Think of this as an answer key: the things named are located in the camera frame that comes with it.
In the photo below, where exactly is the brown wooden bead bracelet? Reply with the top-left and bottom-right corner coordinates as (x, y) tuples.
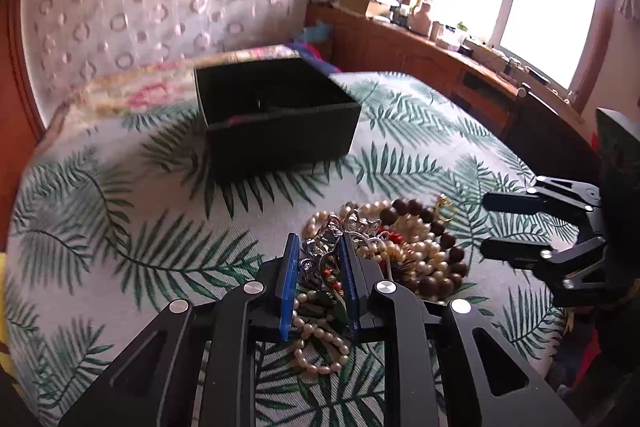
(378, 198), (469, 301)

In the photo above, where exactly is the blue and red cloth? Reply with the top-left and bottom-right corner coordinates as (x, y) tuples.
(290, 24), (344, 74)

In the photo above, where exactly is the heap of pearl necklaces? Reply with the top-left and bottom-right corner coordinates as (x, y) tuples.
(306, 201), (455, 294)

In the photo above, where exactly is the wooden bed frame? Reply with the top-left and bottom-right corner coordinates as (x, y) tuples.
(0, 0), (47, 253)

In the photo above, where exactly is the pink bottle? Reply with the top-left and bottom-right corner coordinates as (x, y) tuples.
(410, 1), (434, 36)

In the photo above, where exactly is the silver metal ornament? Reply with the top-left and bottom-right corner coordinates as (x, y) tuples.
(300, 207), (382, 279)

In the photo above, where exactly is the gold ring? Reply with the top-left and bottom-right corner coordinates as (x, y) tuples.
(433, 194), (457, 224)

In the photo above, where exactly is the wooden cabinet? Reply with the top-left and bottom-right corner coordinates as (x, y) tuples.
(304, 4), (602, 188)

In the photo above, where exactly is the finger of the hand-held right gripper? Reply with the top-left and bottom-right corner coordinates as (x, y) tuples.
(479, 234), (617, 309)
(482, 176), (602, 229)

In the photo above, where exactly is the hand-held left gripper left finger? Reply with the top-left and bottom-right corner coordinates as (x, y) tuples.
(59, 234), (300, 427)

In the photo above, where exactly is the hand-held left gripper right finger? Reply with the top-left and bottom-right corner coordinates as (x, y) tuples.
(338, 237), (584, 427)

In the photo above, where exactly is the black box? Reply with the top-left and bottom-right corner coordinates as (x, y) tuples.
(193, 57), (362, 186)

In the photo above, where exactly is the white pearl strand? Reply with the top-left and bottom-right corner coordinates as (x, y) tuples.
(291, 297), (354, 377)

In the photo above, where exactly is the floral pillow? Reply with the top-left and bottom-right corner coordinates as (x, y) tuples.
(46, 44), (342, 134)

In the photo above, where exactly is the cardboard box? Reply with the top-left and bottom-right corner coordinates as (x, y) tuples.
(339, 0), (389, 18)

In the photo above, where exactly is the leaf print bedsheet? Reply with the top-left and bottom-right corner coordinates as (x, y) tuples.
(4, 71), (597, 427)

